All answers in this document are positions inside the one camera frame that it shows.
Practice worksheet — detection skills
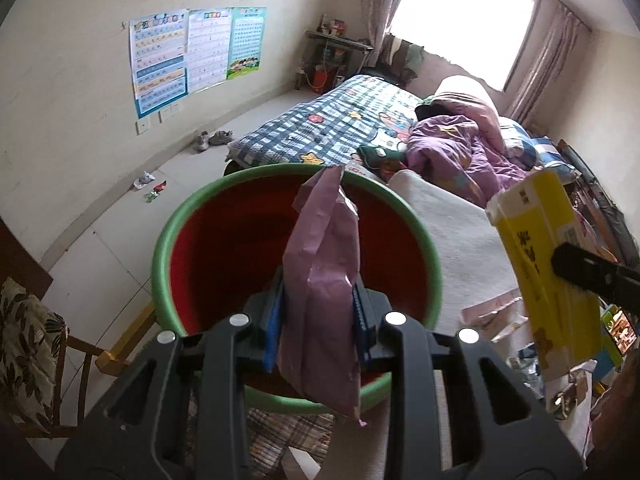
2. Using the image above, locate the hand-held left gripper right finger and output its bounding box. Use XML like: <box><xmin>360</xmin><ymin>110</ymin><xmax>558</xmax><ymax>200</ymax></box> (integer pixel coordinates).
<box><xmin>350</xmin><ymin>280</ymin><xmax>586</xmax><ymax>480</ymax></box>

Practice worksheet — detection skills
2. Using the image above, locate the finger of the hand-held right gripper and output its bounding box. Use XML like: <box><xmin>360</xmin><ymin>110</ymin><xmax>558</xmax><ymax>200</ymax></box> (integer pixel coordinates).
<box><xmin>550</xmin><ymin>241</ymin><xmax>640</xmax><ymax>307</ymax></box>

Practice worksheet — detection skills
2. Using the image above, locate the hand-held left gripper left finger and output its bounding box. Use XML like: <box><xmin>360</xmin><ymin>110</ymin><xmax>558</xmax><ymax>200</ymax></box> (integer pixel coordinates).
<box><xmin>55</xmin><ymin>266</ymin><xmax>287</xmax><ymax>480</ymax></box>

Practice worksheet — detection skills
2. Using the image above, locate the yellow carton box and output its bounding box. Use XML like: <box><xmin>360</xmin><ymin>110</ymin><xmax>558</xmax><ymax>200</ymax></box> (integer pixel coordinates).
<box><xmin>485</xmin><ymin>167</ymin><xmax>603</xmax><ymax>378</ymax></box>

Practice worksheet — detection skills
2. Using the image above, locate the purple plastic packet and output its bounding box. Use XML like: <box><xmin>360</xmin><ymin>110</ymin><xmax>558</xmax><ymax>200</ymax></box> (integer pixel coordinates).
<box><xmin>276</xmin><ymin>165</ymin><xmax>369</xmax><ymax>428</ymax></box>

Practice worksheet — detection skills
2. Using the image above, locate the green basin red inside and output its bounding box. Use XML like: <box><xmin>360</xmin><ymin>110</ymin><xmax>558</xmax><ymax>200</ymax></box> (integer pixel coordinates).
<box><xmin>151</xmin><ymin>162</ymin><xmax>443</xmax><ymax>416</ymax></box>

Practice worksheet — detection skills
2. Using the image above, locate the colourful toy box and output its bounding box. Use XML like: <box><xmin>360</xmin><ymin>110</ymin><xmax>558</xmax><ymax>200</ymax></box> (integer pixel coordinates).
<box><xmin>600</xmin><ymin>305</ymin><xmax>638</xmax><ymax>391</ymax></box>

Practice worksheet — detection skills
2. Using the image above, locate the dark bed headboard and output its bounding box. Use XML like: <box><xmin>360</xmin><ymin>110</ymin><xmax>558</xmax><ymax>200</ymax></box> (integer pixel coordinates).
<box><xmin>557</xmin><ymin>139</ymin><xmax>640</xmax><ymax>266</ymax></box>

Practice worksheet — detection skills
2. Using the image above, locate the white towel mat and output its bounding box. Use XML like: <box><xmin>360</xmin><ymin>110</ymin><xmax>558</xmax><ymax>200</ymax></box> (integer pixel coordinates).
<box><xmin>320</xmin><ymin>170</ymin><xmax>531</xmax><ymax>480</ymax></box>

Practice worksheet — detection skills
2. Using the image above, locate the blue striped pillow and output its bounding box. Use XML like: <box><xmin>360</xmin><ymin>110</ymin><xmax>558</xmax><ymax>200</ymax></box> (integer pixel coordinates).
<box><xmin>500</xmin><ymin>117</ymin><xmax>576</xmax><ymax>183</ymax></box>

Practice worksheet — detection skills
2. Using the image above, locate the yellow wooden stool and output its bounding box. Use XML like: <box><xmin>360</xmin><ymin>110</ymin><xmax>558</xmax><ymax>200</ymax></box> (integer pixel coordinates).
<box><xmin>95</xmin><ymin>300</ymin><xmax>158</xmax><ymax>378</ymax></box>

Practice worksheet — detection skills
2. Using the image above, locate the dark green pouch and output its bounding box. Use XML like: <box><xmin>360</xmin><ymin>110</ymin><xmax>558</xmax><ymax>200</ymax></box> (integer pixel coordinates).
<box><xmin>357</xmin><ymin>144</ymin><xmax>407</xmax><ymax>173</ymax></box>

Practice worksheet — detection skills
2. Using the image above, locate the purple quilt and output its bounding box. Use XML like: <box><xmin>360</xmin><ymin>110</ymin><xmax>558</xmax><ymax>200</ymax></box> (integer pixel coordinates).
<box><xmin>406</xmin><ymin>114</ymin><xmax>528</xmax><ymax>208</ymax></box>

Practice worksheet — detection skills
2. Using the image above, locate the wooden chair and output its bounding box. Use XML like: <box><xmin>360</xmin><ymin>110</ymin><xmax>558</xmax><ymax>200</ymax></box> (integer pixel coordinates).
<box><xmin>30</xmin><ymin>335</ymin><xmax>108</xmax><ymax>441</ymax></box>

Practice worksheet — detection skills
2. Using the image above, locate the pink pillow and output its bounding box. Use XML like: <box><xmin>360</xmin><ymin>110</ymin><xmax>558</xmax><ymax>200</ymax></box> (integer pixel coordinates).
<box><xmin>432</xmin><ymin>75</ymin><xmax>501</xmax><ymax>153</ymax></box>

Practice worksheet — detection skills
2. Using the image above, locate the blue checkered printed blanket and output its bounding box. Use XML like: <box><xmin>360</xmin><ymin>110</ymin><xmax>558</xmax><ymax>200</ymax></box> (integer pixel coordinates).
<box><xmin>227</xmin><ymin>74</ymin><xmax>426</xmax><ymax>183</ymax></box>

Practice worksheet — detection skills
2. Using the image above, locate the red bucket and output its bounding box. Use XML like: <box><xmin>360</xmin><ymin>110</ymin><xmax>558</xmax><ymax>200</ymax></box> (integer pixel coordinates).
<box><xmin>311</xmin><ymin>67</ymin><xmax>335</xmax><ymax>95</ymax></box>

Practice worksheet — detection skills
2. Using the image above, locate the floral seat cushion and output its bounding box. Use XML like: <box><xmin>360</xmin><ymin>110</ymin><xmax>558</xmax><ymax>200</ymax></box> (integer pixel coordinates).
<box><xmin>0</xmin><ymin>276</ymin><xmax>71</xmax><ymax>438</ymax></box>

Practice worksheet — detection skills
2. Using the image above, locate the bright window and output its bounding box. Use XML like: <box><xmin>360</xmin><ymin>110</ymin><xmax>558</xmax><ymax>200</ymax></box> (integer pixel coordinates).
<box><xmin>390</xmin><ymin>0</ymin><xmax>543</xmax><ymax>92</ymax></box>

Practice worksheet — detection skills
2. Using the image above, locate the cluttered metal shelf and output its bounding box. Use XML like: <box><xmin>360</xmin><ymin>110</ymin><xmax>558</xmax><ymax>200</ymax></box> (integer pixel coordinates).
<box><xmin>306</xmin><ymin>15</ymin><xmax>376</xmax><ymax>93</ymax></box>

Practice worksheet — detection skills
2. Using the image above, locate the white chart wall poster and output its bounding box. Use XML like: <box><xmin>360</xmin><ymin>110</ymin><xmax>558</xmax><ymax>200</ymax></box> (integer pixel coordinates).
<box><xmin>185</xmin><ymin>7</ymin><xmax>236</xmax><ymax>96</ymax></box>

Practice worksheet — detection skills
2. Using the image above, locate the blue chart wall poster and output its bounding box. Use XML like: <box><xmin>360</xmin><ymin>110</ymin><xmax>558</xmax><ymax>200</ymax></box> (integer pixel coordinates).
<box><xmin>129</xmin><ymin>9</ymin><xmax>191</xmax><ymax>120</ymax></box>

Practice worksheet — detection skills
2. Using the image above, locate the green chart wall poster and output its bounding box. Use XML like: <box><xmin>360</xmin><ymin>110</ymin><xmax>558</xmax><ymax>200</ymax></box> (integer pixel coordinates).
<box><xmin>226</xmin><ymin>6</ymin><xmax>267</xmax><ymax>82</ymax></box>

